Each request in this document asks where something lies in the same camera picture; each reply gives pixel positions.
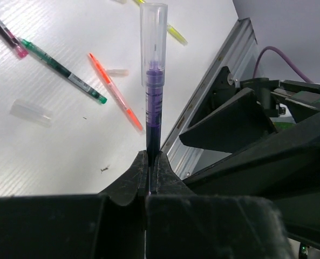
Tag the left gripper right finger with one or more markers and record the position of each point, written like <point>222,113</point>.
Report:
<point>165,181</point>

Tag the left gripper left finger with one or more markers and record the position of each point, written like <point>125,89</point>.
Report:
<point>129,189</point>

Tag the aluminium mounting rail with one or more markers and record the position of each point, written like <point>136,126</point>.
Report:
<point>233,63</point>

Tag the orange pen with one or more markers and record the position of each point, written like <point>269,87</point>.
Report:
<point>116,94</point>

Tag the yellow pen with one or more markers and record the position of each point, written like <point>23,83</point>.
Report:
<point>170,29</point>

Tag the clear pen cap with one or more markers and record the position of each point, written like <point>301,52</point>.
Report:
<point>153,31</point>
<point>117,72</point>
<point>120,1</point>
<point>31,112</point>

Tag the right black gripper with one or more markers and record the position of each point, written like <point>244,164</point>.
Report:
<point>270,130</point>

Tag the red pink pen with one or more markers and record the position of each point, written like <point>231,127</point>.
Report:
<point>12,42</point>

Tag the green pen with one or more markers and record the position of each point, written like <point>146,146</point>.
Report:
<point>63,71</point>

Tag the purple pen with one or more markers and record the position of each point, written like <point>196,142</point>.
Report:
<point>155,78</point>

